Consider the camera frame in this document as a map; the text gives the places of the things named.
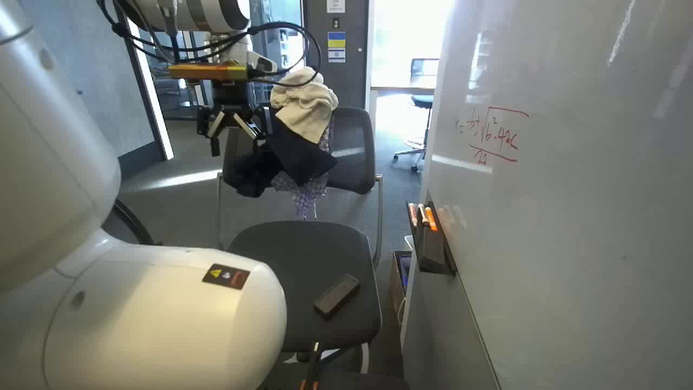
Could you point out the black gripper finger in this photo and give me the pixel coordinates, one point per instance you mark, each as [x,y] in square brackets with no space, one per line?
[245,125]
[214,133]

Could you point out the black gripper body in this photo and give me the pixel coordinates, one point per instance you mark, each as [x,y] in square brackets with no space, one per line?
[230,95]

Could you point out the dark navy cloth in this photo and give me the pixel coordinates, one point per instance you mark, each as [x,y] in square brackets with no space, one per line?
[299,153]

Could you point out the cream towel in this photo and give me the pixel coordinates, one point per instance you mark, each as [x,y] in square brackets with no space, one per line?
[306,99]

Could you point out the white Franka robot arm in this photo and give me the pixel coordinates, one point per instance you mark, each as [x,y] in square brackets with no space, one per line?
[143,317]

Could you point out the grey chair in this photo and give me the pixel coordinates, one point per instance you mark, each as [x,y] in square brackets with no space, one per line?
[311,252]

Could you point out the blue office swivel chair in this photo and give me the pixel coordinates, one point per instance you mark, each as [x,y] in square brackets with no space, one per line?
[421,108]

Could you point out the purple white checkered cloth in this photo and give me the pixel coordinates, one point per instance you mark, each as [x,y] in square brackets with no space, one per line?
[306,202]

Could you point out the blue door sign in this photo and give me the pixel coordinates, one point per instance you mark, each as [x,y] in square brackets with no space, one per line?
[336,45]

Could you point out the dark grey door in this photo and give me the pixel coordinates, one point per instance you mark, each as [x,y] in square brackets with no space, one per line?
[353,56]

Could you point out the white door sign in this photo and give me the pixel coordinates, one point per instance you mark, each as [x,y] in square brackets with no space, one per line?
[336,4]

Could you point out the black eraser block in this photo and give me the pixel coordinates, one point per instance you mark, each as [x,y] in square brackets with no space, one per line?
[336,292]

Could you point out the black whiteboard eraser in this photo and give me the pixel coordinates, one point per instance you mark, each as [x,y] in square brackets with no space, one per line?
[432,252]

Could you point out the black whiteboard marker tray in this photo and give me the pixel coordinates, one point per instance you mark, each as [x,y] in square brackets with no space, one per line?
[449,261]

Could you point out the large whiteboard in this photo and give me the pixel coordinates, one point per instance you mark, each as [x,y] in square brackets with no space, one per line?
[564,216]

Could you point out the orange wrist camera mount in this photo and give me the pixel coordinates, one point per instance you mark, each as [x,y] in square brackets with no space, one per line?
[208,71]

